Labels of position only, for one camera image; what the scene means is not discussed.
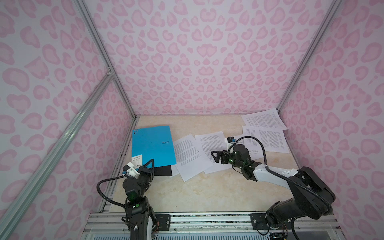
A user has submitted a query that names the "printed paper sheet right wall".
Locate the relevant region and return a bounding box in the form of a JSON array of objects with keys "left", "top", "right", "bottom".
[{"left": 243, "top": 126, "right": 290, "bottom": 153}]

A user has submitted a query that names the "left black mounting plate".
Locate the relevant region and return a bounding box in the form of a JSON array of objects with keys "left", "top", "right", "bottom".
[{"left": 152, "top": 214, "right": 171, "bottom": 232}]

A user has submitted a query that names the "aluminium frame post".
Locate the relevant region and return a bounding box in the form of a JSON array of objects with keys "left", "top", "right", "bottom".
[
  {"left": 277, "top": 0, "right": 344, "bottom": 116},
  {"left": 73, "top": 0, "right": 137, "bottom": 120}
]

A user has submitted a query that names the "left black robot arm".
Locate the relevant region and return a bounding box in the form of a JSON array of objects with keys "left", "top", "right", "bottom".
[{"left": 123, "top": 159, "right": 157, "bottom": 240}]

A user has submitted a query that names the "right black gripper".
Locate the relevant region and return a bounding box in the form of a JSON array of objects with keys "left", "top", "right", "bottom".
[{"left": 210, "top": 149, "right": 244, "bottom": 170}]

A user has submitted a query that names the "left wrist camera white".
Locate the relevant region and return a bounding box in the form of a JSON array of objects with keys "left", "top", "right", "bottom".
[{"left": 121, "top": 161, "right": 139, "bottom": 178}]

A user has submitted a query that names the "aluminium frame strut diagonal left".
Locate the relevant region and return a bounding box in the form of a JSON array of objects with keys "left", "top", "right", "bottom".
[{"left": 1, "top": 73, "right": 114, "bottom": 240}]

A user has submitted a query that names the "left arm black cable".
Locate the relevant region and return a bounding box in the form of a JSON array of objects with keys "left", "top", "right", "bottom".
[{"left": 95, "top": 175, "right": 127, "bottom": 208}]

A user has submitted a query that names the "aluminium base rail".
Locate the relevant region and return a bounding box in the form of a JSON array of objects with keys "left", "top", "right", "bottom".
[{"left": 80, "top": 210, "right": 346, "bottom": 240}]

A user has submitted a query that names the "blue black file folder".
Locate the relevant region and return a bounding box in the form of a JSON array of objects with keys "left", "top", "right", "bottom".
[{"left": 131, "top": 126, "right": 177, "bottom": 177}]

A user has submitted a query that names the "printed paper sheet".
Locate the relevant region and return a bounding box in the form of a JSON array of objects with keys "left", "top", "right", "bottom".
[
  {"left": 173, "top": 134, "right": 213, "bottom": 182},
  {"left": 225, "top": 135, "right": 264, "bottom": 160},
  {"left": 195, "top": 131, "right": 232, "bottom": 174}
]

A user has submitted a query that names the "black mounting plate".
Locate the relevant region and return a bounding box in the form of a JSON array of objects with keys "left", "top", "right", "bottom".
[
  {"left": 152, "top": 214, "right": 171, "bottom": 232},
  {"left": 250, "top": 213, "right": 292, "bottom": 232}
]

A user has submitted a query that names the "aluminium frame post back left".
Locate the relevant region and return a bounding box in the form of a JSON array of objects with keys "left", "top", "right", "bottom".
[{"left": 73, "top": 0, "right": 137, "bottom": 120}]

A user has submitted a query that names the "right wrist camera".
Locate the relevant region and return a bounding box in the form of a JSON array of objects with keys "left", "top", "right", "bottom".
[{"left": 227, "top": 137, "right": 236, "bottom": 145}]

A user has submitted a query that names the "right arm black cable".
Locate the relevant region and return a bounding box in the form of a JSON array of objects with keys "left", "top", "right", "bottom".
[{"left": 227, "top": 135, "right": 334, "bottom": 214}]

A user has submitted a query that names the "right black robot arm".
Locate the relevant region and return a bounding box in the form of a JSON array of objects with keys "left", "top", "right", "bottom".
[{"left": 211, "top": 144, "right": 336, "bottom": 229}]

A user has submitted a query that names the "aluminium frame post back right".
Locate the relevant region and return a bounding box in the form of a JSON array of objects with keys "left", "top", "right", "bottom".
[{"left": 277, "top": 0, "right": 344, "bottom": 116}]

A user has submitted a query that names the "printed paper sheet far corner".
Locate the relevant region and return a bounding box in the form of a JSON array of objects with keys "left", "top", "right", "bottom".
[{"left": 242, "top": 109, "right": 288, "bottom": 131}]

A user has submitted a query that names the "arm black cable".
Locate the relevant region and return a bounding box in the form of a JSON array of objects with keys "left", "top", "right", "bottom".
[
  {"left": 227, "top": 135, "right": 334, "bottom": 214},
  {"left": 95, "top": 175, "right": 127, "bottom": 208}
]

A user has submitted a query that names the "white paper sheet under left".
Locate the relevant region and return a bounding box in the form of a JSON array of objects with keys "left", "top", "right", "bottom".
[{"left": 171, "top": 165, "right": 180, "bottom": 177}]

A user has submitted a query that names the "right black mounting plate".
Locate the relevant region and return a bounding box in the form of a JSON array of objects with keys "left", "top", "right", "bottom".
[{"left": 250, "top": 213, "right": 292, "bottom": 232}]

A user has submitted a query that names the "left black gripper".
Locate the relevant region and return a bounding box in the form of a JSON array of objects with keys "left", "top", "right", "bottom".
[{"left": 136, "top": 159, "right": 153, "bottom": 199}]

